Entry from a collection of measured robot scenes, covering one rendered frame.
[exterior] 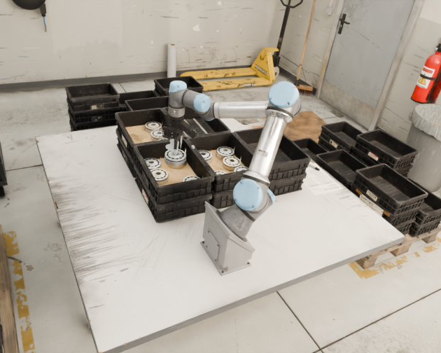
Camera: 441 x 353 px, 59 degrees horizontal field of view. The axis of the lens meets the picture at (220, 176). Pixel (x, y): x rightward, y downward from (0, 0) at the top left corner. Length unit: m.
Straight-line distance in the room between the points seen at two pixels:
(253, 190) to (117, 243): 0.71
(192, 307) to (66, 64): 3.98
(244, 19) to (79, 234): 4.47
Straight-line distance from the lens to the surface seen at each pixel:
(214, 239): 1.73
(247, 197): 1.53
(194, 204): 2.00
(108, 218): 2.03
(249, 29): 5.95
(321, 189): 2.42
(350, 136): 3.88
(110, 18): 5.13
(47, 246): 2.96
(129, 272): 1.77
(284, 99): 1.59
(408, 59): 4.71
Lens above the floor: 2.03
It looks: 35 degrees down
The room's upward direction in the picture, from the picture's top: 8 degrees clockwise
